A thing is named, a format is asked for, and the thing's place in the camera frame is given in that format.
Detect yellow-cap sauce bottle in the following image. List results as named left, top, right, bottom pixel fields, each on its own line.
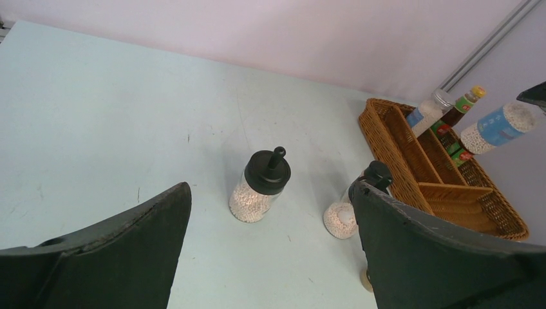
left=431, top=85, right=487, bottom=137
left=446, top=141, right=475, bottom=167

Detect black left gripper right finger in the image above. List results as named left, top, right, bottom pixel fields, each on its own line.
left=352, top=181, right=545, bottom=308

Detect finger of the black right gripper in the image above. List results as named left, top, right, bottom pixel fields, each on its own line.
left=516, top=82, right=546, bottom=108

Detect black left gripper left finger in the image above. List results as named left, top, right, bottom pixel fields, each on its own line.
left=1, top=182, right=192, bottom=308

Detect large black-lid jar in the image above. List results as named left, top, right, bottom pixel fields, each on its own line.
left=323, top=160, right=393, bottom=239

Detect black-spout-lid jar white beads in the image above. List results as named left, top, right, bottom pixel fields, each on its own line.
left=229, top=146, right=291, bottom=223

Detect front black-lid spice jar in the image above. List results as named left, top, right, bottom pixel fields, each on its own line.
left=360, top=268, right=373, bottom=293

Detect aluminium corner frame right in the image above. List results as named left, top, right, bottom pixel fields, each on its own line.
left=438, top=0, right=545, bottom=92

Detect wicker divided basket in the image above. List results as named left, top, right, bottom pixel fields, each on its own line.
left=359, top=98, right=529, bottom=241

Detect blue-label silver-lid jar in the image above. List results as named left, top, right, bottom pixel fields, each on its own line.
left=460, top=101, right=545, bottom=155
left=406, top=89, right=455, bottom=137

